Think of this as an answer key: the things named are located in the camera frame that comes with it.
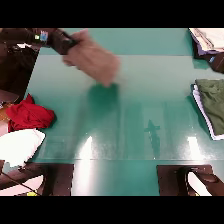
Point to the person's hand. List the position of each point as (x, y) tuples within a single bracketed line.
[(93, 60)]

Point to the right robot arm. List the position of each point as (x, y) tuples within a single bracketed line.
[(170, 180)]

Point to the dark brown garment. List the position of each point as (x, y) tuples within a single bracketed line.
[(218, 61)]

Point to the red garment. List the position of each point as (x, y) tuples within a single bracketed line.
[(28, 115)]

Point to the green garment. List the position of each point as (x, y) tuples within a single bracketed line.
[(213, 100)]

